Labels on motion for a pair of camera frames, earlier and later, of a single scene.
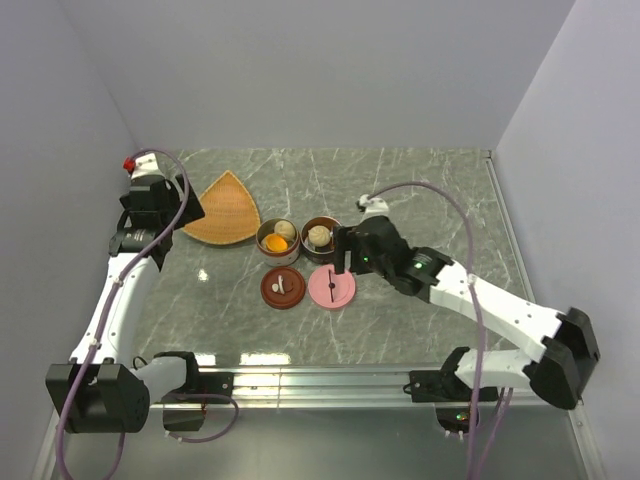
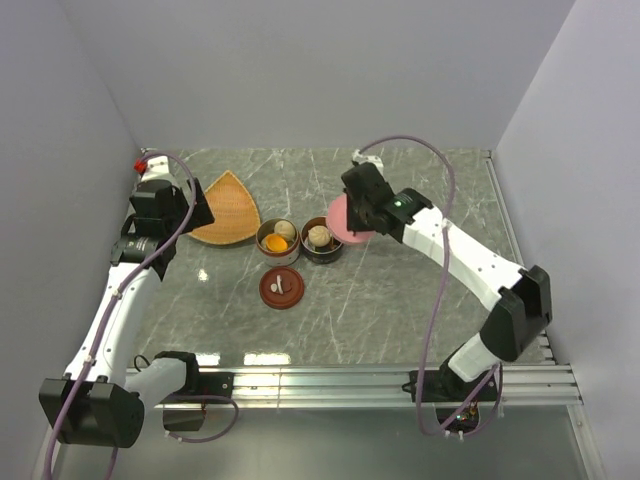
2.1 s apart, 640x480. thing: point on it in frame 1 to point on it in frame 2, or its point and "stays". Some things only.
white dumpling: [319, 236] stays
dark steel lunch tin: [318, 254] stays
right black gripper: [345, 238] to [353, 224]
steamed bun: [285, 228] stays
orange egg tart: [276, 243] stays
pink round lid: [331, 290] to [337, 223]
